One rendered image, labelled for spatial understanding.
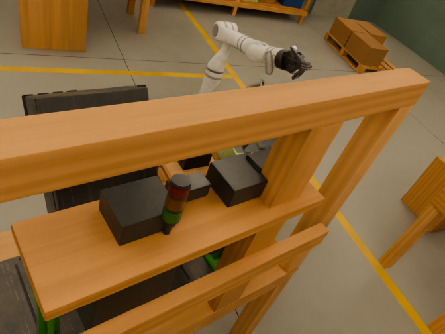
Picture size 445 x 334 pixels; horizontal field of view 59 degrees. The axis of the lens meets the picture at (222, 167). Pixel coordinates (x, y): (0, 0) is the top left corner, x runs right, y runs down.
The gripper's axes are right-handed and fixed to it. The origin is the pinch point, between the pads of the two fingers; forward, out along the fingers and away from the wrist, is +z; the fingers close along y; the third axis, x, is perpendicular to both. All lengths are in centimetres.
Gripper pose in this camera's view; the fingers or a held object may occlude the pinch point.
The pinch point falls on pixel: (306, 65)
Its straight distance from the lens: 144.8
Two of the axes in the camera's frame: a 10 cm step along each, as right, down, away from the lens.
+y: 1.4, 8.5, 5.0
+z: 4.7, 3.9, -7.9
